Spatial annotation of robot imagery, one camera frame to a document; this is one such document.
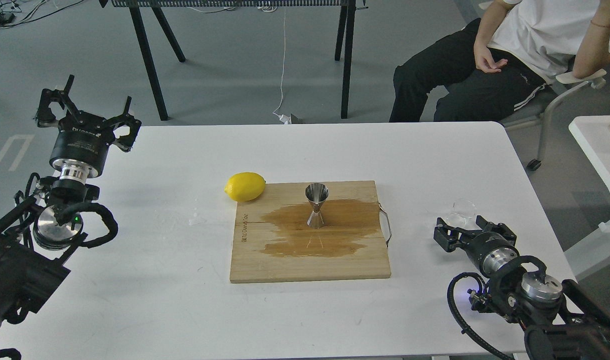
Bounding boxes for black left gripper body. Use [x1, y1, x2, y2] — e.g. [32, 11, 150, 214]
[49, 117, 116, 178]

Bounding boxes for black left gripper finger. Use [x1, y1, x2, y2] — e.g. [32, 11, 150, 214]
[34, 75, 86, 132]
[101, 96, 142, 153]

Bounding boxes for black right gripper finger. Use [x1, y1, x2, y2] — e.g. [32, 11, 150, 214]
[433, 218, 481, 253]
[475, 215, 517, 246]

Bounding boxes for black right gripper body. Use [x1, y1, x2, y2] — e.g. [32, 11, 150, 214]
[463, 231, 520, 278]

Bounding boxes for steel double jigger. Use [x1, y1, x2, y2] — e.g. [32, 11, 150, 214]
[305, 182, 330, 229]

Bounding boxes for clear glass measuring cup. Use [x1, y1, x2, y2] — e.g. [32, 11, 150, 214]
[446, 198, 477, 229]

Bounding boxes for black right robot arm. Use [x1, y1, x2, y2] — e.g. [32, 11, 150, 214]
[433, 215, 610, 360]

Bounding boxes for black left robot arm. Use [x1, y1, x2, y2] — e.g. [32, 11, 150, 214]
[0, 75, 142, 360]

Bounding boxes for person's right hand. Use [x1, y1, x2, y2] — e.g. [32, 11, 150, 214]
[472, 39, 508, 74]

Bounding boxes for yellow lemon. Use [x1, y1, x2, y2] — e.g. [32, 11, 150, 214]
[223, 172, 266, 202]

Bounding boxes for black trestle table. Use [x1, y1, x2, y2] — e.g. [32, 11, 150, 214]
[99, 0, 364, 123]

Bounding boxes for white side table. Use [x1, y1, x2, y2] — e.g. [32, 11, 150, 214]
[564, 115, 610, 280]

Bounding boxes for seated person white shirt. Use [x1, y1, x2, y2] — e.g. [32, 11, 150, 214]
[389, 0, 610, 123]

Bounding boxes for wooden cutting board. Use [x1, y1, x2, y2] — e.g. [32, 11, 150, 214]
[229, 180, 391, 284]

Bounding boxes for black cables on floor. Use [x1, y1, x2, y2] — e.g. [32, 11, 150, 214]
[0, 0, 86, 36]

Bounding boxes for white power cable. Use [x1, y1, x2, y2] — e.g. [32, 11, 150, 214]
[272, 6, 296, 125]

